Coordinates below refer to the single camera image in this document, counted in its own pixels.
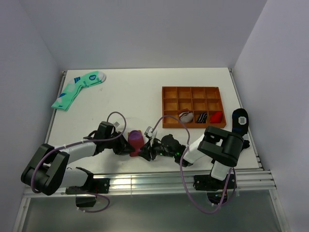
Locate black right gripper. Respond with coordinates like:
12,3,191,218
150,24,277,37
138,136,176,161

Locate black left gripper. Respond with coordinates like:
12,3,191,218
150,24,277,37
104,131,134,155

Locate maroon purple orange sock pair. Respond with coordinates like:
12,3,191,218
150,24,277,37
128,130,145,157

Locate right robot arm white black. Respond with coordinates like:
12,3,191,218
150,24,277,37
138,126,245,189

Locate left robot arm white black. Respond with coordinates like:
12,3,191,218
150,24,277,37
21,121,135,196

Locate rolled white maroon sock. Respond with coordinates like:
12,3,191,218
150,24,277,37
178,109,194,123

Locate rolled black white striped sock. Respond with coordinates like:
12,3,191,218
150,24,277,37
196,112,207,124

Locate orange compartment tray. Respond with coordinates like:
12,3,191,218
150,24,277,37
162,87,226,129

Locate rolled red sock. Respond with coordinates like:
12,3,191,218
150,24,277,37
210,111,223,123

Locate mint green sock pair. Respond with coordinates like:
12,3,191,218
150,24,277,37
52,71,106,111

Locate black blue sock pair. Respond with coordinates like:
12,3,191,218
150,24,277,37
232,108,250,150

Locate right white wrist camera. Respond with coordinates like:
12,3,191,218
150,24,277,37
144,126,157,145

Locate aluminium table front rail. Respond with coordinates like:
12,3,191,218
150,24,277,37
23,169,277,198

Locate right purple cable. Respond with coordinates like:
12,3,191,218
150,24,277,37
151,115,237,215

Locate purple cable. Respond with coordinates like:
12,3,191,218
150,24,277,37
151,115,237,215
30,111,127,213

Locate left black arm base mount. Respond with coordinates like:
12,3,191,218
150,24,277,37
65,178,110,208

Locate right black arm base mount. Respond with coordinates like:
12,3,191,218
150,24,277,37
193,174,237,204

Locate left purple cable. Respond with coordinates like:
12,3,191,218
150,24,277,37
30,111,127,213

